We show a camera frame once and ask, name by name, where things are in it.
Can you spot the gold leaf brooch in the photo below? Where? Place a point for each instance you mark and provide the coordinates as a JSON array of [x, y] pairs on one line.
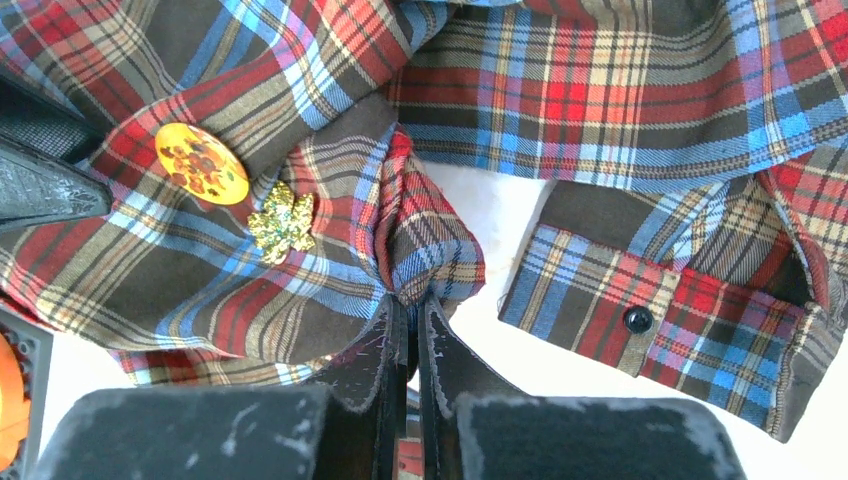
[[283, 224]]

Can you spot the round yellow brooch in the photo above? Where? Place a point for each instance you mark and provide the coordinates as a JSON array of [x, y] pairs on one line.
[[201, 164]]

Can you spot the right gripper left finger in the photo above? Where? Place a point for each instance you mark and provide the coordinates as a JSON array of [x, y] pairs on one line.
[[342, 422]]

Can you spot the plaid flannel shirt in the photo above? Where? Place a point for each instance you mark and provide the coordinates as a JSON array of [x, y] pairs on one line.
[[698, 151]]

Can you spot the black shirt button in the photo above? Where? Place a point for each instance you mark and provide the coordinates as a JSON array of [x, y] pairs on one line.
[[638, 320]]

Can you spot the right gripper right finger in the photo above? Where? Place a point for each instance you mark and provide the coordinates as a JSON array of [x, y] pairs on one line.
[[478, 425]]

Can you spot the small dark baseplate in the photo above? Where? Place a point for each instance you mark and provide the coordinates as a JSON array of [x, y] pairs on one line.
[[33, 347]]

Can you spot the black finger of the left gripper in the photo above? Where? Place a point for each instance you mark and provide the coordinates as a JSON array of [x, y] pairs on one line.
[[42, 144]]

